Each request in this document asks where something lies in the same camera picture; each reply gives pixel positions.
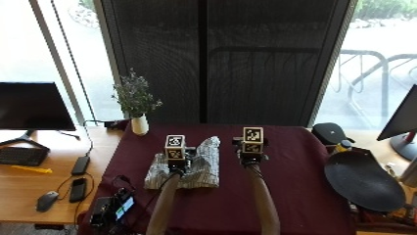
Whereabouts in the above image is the person's left hand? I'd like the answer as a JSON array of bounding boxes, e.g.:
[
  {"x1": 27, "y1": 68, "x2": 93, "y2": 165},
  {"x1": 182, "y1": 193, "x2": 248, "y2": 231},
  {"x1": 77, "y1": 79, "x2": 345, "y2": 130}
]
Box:
[{"x1": 164, "y1": 146, "x2": 198, "y2": 176}]

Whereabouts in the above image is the person's right hand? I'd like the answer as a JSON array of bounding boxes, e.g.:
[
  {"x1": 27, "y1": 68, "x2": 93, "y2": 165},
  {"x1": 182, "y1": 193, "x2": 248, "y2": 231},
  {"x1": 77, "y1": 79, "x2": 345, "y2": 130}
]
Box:
[{"x1": 232, "y1": 136, "x2": 269, "y2": 168}]

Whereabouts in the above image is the white marker cube on left glove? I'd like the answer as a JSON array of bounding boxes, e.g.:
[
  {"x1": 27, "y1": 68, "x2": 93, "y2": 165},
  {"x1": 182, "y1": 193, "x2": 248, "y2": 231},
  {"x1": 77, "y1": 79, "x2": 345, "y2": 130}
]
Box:
[{"x1": 164, "y1": 134, "x2": 188, "y2": 162}]

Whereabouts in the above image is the white marker cube on glove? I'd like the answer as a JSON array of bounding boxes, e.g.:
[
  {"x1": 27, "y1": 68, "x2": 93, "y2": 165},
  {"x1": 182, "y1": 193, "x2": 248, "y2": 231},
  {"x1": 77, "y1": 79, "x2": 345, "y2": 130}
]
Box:
[
  {"x1": 241, "y1": 126, "x2": 266, "y2": 155},
  {"x1": 164, "y1": 134, "x2": 188, "y2": 162}
]

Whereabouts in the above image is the grey striped cloth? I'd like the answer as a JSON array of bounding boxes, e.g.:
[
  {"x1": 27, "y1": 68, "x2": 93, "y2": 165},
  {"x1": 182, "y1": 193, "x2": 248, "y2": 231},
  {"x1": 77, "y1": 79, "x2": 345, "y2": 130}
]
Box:
[{"x1": 144, "y1": 135, "x2": 221, "y2": 191}]

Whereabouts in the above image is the white marker cube on right glove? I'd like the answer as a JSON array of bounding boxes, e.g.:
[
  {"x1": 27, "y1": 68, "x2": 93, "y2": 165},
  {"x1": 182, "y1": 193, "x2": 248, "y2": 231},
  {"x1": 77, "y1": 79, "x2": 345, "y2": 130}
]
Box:
[{"x1": 241, "y1": 126, "x2": 266, "y2": 155}]

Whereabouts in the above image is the dark red tablecloth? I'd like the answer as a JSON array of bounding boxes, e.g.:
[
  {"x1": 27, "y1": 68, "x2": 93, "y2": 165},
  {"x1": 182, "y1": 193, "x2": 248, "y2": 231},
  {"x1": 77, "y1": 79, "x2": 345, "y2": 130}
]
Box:
[{"x1": 77, "y1": 123, "x2": 358, "y2": 235}]

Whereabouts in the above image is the white vase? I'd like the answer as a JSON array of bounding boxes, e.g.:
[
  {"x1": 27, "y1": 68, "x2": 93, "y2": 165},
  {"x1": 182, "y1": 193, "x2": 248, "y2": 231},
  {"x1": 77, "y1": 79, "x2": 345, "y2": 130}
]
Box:
[{"x1": 130, "y1": 113, "x2": 149, "y2": 137}]

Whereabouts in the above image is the yellow and black small tool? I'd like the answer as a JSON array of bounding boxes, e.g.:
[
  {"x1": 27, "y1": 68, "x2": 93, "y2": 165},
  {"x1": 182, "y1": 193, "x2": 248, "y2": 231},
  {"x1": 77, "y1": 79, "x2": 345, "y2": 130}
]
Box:
[{"x1": 332, "y1": 139, "x2": 354, "y2": 155}]

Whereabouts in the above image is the bunch of small pale flowers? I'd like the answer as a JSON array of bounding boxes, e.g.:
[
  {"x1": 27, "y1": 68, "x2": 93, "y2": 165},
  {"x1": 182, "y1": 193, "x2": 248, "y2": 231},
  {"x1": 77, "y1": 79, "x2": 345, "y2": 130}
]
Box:
[{"x1": 110, "y1": 68, "x2": 164, "y2": 118}]

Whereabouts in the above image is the black device with lit screen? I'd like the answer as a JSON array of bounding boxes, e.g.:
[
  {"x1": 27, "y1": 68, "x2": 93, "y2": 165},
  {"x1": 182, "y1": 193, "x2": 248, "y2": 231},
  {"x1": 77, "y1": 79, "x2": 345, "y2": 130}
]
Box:
[{"x1": 89, "y1": 187, "x2": 137, "y2": 230}]

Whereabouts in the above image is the black power bank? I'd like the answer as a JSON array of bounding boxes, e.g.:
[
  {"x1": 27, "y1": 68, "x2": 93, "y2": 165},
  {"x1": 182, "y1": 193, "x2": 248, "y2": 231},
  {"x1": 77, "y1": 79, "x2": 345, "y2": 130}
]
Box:
[{"x1": 71, "y1": 155, "x2": 91, "y2": 176}]

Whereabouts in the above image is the black smartphone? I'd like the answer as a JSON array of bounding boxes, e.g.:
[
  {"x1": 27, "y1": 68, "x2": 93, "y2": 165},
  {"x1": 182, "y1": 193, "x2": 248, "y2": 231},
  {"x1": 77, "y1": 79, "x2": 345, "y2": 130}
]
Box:
[{"x1": 68, "y1": 177, "x2": 89, "y2": 204}]

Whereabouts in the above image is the black mesh window screen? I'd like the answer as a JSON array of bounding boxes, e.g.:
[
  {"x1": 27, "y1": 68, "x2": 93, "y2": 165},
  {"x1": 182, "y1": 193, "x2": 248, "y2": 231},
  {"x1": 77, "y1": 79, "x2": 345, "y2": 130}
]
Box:
[{"x1": 93, "y1": 0, "x2": 358, "y2": 127}]

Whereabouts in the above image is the grey computer mouse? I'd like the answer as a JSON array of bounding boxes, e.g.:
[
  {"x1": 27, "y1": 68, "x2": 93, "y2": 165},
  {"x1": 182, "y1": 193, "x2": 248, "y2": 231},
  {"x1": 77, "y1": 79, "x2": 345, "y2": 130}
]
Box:
[{"x1": 35, "y1": 190, "x2": 60, "y2": 213}]

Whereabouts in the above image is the yellow flat tool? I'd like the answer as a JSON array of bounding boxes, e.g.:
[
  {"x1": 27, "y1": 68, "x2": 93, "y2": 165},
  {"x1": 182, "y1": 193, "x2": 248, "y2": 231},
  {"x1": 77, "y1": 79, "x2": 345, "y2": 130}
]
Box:
[{"x1": 9, "y1": 164, "x2": 55, "y2": 174}]

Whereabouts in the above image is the metal bicycle rack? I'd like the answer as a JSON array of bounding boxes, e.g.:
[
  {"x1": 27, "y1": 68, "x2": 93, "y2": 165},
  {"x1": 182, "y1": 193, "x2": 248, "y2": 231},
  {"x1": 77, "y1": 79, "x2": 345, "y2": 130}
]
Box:
[{"x1": 329, "y1": 49, "x2": 417, "y2": 122}]

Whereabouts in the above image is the dark monitor with grey base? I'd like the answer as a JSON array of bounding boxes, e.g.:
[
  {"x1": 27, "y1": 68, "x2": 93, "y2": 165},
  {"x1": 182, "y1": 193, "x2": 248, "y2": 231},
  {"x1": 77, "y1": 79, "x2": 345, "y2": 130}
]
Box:
[{"x1": 376, "y1": 83, "x2": 417, "y2": 162}]

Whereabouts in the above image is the black keyboard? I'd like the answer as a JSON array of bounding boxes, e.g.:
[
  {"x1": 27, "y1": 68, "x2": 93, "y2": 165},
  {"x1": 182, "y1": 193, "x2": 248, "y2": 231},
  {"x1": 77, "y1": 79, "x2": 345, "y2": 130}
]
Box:
[{"x1": 0, "y1": 146, "x2": 49, "y2": 167}]

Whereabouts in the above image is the black computer monitor with stand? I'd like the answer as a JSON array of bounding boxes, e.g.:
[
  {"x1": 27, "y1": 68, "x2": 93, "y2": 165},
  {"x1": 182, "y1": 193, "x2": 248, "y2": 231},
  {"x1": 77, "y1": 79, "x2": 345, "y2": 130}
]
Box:
[{"x1": 0, "y1": 81, "x2": 79, "y2": 151}]

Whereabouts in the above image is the black cable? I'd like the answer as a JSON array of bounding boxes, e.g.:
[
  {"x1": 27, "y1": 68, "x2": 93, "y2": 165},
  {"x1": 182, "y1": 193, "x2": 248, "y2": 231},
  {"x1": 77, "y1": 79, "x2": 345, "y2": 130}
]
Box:
[{"x1": 56, "y1": 118, "x2": 114, "y2": 226}]

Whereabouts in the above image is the beaded blind cord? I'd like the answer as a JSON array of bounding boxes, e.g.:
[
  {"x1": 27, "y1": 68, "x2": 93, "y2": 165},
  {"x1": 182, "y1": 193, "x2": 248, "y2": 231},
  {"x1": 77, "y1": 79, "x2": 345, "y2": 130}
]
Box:
[{"x1": 49, "y1": 0, "x2": 97, "y2": 122}]

